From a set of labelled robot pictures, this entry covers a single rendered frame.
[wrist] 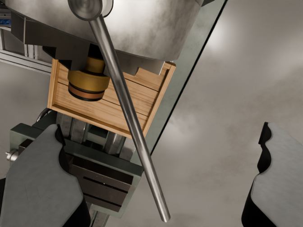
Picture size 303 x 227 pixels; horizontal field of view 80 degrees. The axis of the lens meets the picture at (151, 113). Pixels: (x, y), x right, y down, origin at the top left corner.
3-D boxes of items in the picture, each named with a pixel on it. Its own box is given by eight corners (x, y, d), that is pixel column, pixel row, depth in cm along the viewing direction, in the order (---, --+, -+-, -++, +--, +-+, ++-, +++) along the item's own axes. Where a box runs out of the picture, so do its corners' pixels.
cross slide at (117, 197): (27, 138, 69) (18, 145, 65) (133, 176, 72) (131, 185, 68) (25, 170, 77) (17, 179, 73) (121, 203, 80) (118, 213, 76)
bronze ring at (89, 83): (59, 47, 32) (53, 92, 36) (109, 66, 33) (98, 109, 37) (82, 42, 40) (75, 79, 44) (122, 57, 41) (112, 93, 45)
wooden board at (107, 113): (64, 18, 54) (57, 17, 51) (176, 64, 57) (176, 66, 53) (53, 103, 68) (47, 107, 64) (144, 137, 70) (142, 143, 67)
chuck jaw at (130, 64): (117, 15, 31) (181, 42, 32) (123, 15, 35) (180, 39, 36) (102, 74, 36) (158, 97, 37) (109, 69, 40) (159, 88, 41)
